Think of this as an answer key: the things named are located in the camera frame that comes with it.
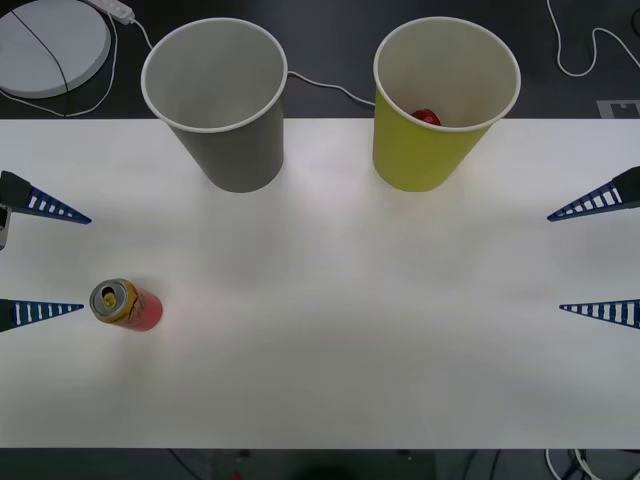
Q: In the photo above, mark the round pale grey disc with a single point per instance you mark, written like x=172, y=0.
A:
x=30, y=55

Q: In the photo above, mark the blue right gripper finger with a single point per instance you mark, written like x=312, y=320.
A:
x=622, y=194
x=620, y=312

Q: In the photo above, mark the white power strip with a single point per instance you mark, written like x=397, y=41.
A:
x=114, y=7

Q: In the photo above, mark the grey cup-shaped bin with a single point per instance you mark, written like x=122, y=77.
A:
x=240, y=150

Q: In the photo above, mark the small red can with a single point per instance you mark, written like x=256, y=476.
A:
x=426, y=117

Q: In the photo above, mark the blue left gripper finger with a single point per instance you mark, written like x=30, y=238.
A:
x=20, y=312
x=22, y=199

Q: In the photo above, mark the red and yellow drink can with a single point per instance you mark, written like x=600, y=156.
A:
x=131, y=307

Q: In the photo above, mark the yellow-green cup-shaped bin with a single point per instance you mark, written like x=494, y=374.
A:
x=415, y=155

